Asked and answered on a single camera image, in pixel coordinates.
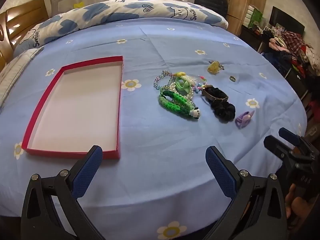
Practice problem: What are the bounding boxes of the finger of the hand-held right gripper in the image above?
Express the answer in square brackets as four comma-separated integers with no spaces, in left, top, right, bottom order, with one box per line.
[279,127,301,146]
[264,135,292,159]

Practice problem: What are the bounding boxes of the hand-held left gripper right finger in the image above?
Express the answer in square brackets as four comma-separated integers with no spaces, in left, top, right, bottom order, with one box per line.
[200,145,288,240]

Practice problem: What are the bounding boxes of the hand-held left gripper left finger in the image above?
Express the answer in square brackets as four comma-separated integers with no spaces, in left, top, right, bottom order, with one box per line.
[21,145,105,240]

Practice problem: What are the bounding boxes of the purple hair clip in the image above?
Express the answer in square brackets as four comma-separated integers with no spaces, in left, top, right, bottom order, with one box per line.
[235,110,255,130]

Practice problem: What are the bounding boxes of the black scrunchie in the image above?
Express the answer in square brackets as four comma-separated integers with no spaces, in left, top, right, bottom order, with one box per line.
[204,86,236,124]

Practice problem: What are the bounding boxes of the panda hair clip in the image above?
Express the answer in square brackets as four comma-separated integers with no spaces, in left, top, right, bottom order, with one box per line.
[189,106,202,121]

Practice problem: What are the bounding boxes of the red shallow box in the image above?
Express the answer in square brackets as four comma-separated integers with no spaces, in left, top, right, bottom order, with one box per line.
[21,56,125,160]

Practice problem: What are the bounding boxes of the brown strap bracelet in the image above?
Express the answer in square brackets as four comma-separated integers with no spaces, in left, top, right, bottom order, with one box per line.
[201,88,229,103]

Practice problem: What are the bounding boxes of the green woven bracelet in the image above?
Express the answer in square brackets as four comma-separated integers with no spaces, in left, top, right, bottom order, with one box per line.
[157,90,195,120]

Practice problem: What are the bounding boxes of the colourful chunky bead bracelet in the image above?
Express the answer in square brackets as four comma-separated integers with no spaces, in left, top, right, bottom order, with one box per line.
[194,75,208,94]

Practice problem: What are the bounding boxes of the green hair bow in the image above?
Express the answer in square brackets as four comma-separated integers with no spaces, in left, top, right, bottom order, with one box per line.
[174,79,192,93]

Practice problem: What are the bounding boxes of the green bow hair comb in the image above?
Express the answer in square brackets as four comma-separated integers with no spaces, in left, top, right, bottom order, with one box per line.
[174,72,197,85]

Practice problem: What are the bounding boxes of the white pearl bracelet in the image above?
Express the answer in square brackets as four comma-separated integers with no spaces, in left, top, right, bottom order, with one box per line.
[162,79,198,105]

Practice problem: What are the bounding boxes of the person's right hand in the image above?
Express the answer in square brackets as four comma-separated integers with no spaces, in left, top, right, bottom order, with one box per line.
[285,184,320,230]

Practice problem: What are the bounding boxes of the blue floral bed sheet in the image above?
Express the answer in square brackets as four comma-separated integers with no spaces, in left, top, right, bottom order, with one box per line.
[0,17,308,240]

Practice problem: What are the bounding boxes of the pile of clothes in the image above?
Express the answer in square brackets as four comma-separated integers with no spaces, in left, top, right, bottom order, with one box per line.
[269,29,320,80]

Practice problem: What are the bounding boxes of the yellow hair claw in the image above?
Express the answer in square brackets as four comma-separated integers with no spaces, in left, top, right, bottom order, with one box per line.
[207,60,222,75]

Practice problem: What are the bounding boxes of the dark desk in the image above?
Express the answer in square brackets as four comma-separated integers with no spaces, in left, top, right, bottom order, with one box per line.
[240,25,320,98]

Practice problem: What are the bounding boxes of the black monitor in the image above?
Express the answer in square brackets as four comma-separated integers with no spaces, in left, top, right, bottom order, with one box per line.
[269,6,306,34]

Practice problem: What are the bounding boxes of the stack of green white boxes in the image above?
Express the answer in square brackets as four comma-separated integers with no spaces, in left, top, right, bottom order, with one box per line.
[244,4,263,28]

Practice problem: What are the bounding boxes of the white quilted pad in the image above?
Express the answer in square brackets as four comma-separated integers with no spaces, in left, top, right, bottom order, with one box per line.
[0,47,45,105]

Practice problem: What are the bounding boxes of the black puffer jacket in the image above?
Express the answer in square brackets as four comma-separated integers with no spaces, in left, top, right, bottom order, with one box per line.
[194,0,229,18]

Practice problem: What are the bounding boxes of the wooden headboard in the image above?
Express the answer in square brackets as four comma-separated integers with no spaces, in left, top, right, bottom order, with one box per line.
[0,0,49,67]

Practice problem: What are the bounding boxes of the white quilt with blue clouds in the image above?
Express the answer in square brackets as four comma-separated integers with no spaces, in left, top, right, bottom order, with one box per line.
[12,0,229,55]

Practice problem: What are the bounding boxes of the silver chain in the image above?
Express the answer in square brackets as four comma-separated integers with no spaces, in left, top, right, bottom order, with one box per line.
[209,60,225,71]

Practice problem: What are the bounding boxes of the pastel crystal bead bracelet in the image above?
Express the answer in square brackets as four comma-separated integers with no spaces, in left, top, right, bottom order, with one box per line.
[153,70,173,90]

